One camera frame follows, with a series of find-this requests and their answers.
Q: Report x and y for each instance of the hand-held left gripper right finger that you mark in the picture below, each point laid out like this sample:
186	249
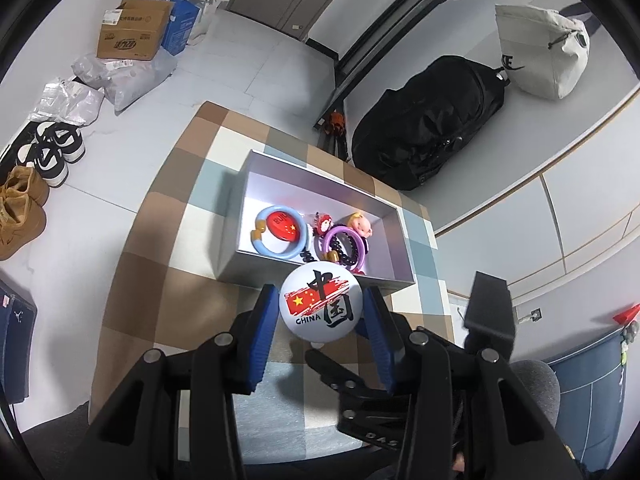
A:
381	345

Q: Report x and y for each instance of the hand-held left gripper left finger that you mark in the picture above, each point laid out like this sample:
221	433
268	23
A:
262	332

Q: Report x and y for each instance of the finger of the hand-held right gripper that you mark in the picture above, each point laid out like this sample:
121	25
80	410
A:
335	370

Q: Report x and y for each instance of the white round badge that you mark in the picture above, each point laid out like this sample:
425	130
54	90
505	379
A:
320	305

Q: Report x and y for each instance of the red round badge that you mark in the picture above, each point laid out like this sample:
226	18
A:
282	227

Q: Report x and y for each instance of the silver rectangular box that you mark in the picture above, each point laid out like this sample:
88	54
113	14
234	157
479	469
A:
265	187

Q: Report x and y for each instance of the grey fabric cushion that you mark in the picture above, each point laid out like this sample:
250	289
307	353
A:
537	390

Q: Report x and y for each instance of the checkered tablecloth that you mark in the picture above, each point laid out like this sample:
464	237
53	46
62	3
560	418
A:
165	270

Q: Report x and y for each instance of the pink pig figurine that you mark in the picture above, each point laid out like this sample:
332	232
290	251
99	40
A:
361	224

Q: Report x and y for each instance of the blue hanging cloth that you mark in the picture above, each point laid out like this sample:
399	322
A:
590	385

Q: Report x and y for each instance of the small cartoon figurine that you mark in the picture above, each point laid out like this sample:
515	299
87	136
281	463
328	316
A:
324	222

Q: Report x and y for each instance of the black backpack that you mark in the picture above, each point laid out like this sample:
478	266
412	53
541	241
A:
425	120

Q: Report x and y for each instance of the folded tripod with orange part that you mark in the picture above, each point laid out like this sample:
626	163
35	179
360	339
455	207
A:
332	127

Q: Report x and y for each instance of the white tote bag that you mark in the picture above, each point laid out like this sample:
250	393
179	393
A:
540	50

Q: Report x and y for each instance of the tan shoe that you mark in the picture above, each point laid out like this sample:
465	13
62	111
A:
20	225
25	185

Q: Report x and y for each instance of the grey plastic parcel bag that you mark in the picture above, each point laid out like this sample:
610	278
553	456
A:
130	80

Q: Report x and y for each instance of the silver plastic bag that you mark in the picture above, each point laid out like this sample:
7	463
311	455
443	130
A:
65	100

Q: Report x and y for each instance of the dark metal door track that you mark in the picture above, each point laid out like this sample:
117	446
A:
400	15

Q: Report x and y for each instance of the white plastic bag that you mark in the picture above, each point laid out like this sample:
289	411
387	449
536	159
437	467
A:
202	17

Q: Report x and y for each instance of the blue cardboard box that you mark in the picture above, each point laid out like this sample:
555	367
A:
182	20

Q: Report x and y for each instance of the brown cardboard box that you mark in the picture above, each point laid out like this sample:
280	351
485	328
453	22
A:
132	35

